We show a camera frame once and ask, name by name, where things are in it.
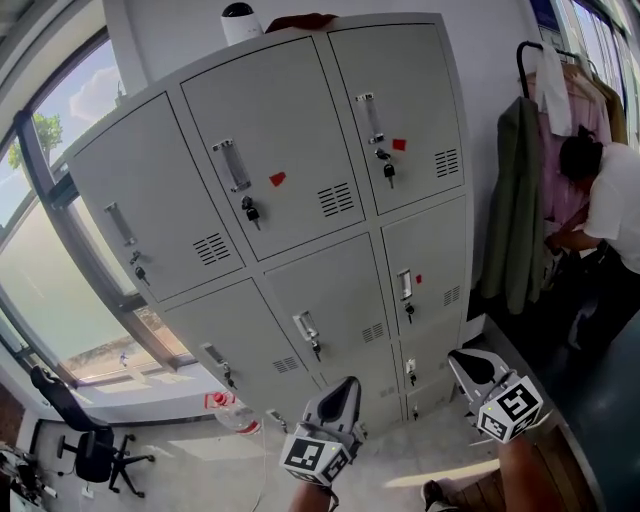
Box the blue wall poster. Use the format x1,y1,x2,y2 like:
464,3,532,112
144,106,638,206
529,0,560,31

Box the glass entrance front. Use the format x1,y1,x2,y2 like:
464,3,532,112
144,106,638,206
552,0,640,151

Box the black office chair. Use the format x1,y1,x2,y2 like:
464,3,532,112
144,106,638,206
29,365,156,499

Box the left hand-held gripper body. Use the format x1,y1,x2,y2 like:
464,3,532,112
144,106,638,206
279,419,369,489

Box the brown wooden platform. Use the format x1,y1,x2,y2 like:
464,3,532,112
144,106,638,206
457,414,599,512

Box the clear water jug red label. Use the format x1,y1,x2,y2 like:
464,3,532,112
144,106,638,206
203,391,264,436

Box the white desk with clutter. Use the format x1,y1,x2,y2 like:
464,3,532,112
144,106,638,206
0,439,59,512

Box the person's black shoe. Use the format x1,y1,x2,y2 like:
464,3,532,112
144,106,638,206
421,478,459,512

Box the beige hanging garment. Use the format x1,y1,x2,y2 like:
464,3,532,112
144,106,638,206
589,74,629,146

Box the person's left forearm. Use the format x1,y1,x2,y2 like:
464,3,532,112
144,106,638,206
288,479,341,512

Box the large black-framed window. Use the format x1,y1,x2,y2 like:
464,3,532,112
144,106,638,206
0,29,196,391

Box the red cloth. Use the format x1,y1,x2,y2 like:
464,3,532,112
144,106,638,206
264,13,337,34

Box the white hanging garment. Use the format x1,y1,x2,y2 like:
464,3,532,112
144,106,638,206
537,43,574,136

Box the grey metal locker cabinet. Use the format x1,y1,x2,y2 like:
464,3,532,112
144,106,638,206
64,12,475,426

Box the grey metal locker door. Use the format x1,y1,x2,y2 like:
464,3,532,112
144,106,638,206
380,195,469,337

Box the pink hanging garments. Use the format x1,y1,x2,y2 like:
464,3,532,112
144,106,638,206
537,64,614,236

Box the green coat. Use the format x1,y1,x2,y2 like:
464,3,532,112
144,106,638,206
480,95,546,315

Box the white cylinder with black top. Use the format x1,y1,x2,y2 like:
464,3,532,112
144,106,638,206
221,2,264,47

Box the black clothes rack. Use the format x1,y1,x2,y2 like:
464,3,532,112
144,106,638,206
516,40,601,101

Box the person's right forearm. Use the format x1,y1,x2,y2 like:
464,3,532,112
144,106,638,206
497,434,549,512

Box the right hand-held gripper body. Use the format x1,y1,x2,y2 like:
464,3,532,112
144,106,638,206
466,370,545,445

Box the white floor cable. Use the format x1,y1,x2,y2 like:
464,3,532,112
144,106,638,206
249,429,269,512

